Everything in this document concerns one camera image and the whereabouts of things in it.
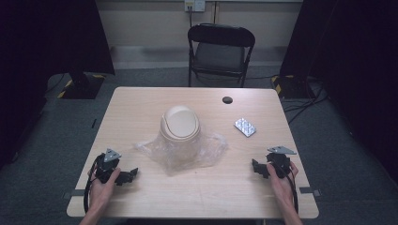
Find black floor cables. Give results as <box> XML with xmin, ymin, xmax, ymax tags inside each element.
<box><xmin>281</xmin><ymin>76</ymin><xmax>330</xmax><ymax>126</ymax></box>

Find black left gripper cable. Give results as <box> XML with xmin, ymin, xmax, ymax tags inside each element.
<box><xmin>83</xmin><ymin>154</ymin><xmax>106</xmax><ymax>215</ymax></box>

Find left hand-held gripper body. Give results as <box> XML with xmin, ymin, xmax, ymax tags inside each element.
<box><xmin>93</xmin><ymin>148</ymin><xmax>123</xmax><ymax>184</ymax></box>

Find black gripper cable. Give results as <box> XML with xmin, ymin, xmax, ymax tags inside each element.
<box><xmin>83</xmin><ymin>154</ymin><xmax>106</xmax><ymax>215</ymax></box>
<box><xmin>275</xmin><ymin>164</ymin><xmax>299</xmax><ymax>215</ymax></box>

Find person's right hand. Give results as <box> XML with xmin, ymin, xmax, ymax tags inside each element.
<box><xmin>267</xmin><ymin>160</ymin><xmax>300</xmax><ymax>210</ymax></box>

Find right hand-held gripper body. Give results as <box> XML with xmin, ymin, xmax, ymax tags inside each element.
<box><xmin>266</xmin><ymin>144</ymin><xmax>298</xmax><ymax>180</ymax></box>

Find white wall outlet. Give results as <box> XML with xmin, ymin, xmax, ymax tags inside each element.
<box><xmin>184</xmin><ymin>0</ymin><xmax>207</xmax><ymax>13</ymax></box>

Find black folding chair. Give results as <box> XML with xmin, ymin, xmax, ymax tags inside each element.
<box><xmin>187</xmin><ymin>22</ymin><xmax>256</xmax><ymax>89</ymax></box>

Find black curtain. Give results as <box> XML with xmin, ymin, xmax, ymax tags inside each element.
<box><xmin>0</xmin><ymin>0</ymin><xmax>115</xmax><ymax>170</ymax></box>
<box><xmin>279</xmin><ymin>0</ymin><xmax>398</xmax><ymax>184</ymax></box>

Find clear plastic bag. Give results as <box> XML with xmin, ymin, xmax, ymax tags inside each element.
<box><xmin>133</xmin><ymin>130</ymin><xmax>229</xmax><ymax>176</ymax></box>

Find silver blister pack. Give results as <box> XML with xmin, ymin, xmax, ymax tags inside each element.
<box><xmin>233</xmin><ymin>117</ymin><xmax>257</xmax><ymax>138</ymax></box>

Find grey table edge bracket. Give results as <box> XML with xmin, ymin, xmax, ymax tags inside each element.
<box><xmin>298</xmin><ymin>186</ymin><xmax>322</xmax><ymax>198</ymax></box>
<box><xmin>63</xmin><ymin>188</ymin><xmax>86</xmax><ymax>200</ymax></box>

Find person's left hand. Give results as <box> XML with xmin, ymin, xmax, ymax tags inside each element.
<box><xmin>89</xmin><ymin>168</ymin><xmax>122</xmax><ymax>212</ymax></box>

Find stand base with striped tape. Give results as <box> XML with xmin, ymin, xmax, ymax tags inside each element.
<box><xmin>270</xmin><ymin>74</ymin><xmax>315</xmax><ymax>100</ymax></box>
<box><xmin>56</xmin><ymin>72</ymin><xmax>106</xmax><ymax>100</ymax></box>

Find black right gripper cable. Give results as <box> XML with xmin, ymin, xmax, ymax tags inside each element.
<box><xmin>275</xmin><ymin>164</ymin><xmax>299</xmax><ymax>215</ymax></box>

